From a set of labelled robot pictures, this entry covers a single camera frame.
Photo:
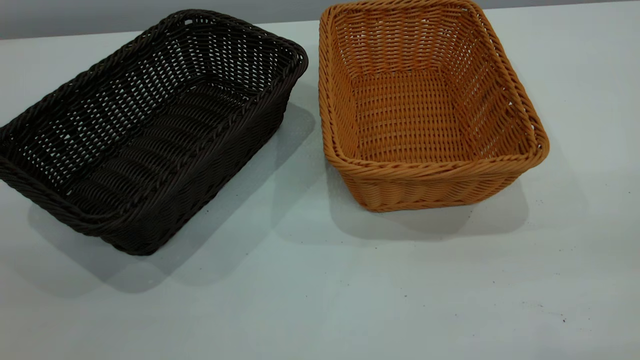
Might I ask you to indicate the orange woven wicker basket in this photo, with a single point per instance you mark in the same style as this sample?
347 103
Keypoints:
410 120

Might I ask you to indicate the black woven wicker basket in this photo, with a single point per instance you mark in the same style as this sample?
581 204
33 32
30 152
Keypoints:
150 150

